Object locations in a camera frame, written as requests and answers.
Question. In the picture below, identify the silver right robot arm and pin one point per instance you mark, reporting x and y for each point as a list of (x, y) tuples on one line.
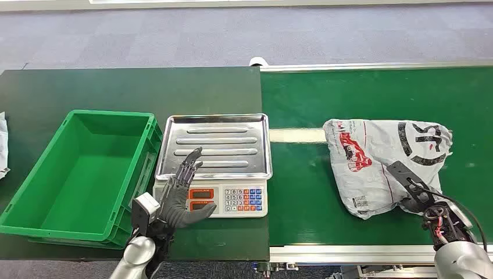
[(462, 262)]

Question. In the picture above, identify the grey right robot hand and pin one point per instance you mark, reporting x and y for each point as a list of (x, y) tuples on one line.
[(443, 223)]

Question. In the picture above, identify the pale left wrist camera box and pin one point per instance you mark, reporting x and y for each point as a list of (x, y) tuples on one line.
[(144, 211)]

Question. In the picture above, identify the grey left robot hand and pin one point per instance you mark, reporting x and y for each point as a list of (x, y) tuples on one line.
[(175, 204)]

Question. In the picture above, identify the green conveyor belt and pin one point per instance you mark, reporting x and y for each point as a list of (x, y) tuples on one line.
[(300, 185)]

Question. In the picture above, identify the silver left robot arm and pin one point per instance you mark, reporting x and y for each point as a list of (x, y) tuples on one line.
[(134, 256)]

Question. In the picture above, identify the grey printed plastic mailer package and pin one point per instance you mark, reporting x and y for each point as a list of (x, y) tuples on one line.
[(369, 177)]

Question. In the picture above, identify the white plastic parcel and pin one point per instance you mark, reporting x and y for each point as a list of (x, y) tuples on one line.
[(3, 146)]

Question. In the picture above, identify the white electronic scale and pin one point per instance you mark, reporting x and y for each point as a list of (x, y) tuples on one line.
[(239, 200)]

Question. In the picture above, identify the green plastic crate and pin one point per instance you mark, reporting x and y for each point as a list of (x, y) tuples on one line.
[(84, 173)]

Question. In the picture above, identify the white conveyor end cap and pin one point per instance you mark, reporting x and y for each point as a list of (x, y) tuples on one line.
[(257, 61)]

